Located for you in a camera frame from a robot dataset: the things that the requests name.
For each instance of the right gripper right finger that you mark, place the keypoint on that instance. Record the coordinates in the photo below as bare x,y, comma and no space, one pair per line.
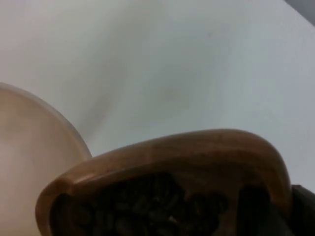
304,209

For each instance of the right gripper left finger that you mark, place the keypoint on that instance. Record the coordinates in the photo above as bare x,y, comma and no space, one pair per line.
256,214

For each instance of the dark wooden cup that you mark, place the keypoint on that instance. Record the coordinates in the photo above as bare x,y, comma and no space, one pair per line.
197,150

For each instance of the pale wooden bowl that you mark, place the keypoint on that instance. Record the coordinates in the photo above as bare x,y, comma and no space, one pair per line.
32,147

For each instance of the coffee beans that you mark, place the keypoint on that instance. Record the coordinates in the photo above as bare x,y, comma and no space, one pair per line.
137,209

